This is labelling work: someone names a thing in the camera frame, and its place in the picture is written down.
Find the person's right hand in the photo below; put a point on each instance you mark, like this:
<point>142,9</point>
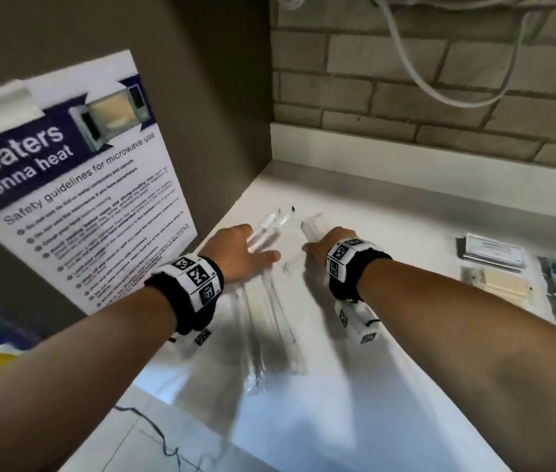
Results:
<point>327,243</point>

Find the person's left hand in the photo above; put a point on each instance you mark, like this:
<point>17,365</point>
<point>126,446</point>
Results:
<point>236,253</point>

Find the clear plastic packets pile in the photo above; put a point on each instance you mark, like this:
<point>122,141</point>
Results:
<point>313,226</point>

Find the stack of white sachets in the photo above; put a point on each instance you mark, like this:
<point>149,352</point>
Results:
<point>494,250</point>

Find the person's left forearm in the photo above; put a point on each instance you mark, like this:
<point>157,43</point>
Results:
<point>61,378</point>

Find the person's right forearm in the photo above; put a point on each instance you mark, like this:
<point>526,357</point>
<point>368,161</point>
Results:
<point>479,349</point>

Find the black right wristband with markers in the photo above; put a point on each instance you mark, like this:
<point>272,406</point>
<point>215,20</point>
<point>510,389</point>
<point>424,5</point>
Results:
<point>352,270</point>

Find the white backsplash upstand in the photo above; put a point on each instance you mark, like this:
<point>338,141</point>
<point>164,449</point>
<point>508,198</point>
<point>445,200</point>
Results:
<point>406,162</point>

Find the white printed paper sheet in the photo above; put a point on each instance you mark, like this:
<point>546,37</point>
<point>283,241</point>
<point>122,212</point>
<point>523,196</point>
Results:
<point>101,216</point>

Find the dark brown side panel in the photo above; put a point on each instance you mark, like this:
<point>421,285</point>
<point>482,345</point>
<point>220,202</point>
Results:
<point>209,93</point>

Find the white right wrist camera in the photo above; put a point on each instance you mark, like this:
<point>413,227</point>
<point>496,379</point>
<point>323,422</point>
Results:
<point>356,324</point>

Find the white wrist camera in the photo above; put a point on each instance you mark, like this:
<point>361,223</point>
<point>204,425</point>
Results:
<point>356,324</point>
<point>199,336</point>

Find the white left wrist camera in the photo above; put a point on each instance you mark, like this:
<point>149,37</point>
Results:
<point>199,336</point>

